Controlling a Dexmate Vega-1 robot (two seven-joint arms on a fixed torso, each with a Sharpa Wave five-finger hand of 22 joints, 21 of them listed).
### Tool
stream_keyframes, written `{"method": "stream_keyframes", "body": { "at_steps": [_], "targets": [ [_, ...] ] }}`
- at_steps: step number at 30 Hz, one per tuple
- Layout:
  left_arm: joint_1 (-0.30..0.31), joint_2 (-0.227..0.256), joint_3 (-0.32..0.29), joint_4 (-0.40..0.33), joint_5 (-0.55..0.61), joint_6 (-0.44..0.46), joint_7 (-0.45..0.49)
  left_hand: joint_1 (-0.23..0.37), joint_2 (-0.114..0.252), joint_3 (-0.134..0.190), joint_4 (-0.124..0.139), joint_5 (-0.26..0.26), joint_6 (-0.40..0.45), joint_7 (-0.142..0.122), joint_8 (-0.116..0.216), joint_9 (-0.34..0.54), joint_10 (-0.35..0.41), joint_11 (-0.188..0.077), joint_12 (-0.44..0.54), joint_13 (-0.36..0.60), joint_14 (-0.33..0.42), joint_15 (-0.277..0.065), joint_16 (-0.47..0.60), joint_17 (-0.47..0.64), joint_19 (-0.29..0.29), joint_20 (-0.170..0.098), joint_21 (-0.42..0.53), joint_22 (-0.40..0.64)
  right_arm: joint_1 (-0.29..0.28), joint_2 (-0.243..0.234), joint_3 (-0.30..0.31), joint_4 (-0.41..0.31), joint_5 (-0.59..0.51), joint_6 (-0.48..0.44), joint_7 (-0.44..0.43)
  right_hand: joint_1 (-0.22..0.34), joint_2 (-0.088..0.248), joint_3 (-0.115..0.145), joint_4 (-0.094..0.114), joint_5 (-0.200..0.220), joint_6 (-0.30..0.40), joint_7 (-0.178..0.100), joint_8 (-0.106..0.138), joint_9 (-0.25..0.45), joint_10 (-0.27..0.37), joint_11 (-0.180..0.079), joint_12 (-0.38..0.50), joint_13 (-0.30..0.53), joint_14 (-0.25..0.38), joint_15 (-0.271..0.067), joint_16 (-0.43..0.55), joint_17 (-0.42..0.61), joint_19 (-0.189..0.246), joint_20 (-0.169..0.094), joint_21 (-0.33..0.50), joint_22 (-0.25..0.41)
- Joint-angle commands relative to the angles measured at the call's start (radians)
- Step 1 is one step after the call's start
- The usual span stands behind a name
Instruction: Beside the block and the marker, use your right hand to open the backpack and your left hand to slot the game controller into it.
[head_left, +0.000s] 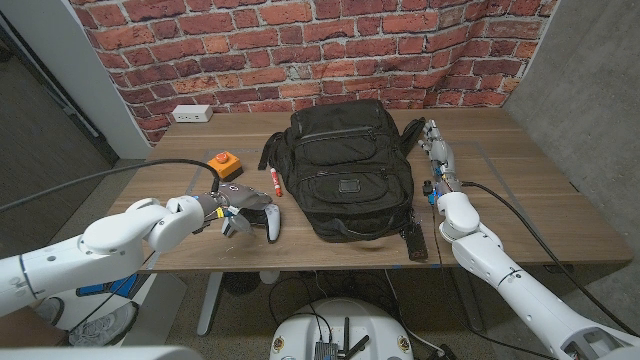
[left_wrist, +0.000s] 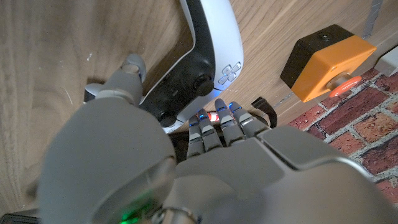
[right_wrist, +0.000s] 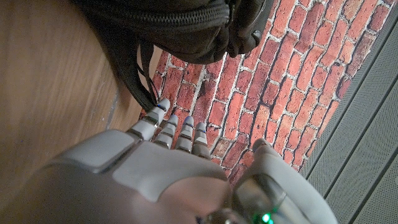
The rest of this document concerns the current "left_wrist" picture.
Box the brick print backdrop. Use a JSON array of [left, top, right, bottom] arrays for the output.
[[287, 67, 398, 206]]

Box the orange black button block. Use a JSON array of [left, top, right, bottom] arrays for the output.
[[279, 24, 377, 103]]

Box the black backpack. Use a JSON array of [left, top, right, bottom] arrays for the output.
[[169, 96, 278, 162]]

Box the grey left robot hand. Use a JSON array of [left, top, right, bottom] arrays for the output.
[[37, 53, 398, 224]]

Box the white power strip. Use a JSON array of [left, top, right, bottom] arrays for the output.
[[374, 46, 398, 77]]

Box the white black game controller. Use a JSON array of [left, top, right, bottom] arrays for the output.
[[83, 0, 245, 134]]

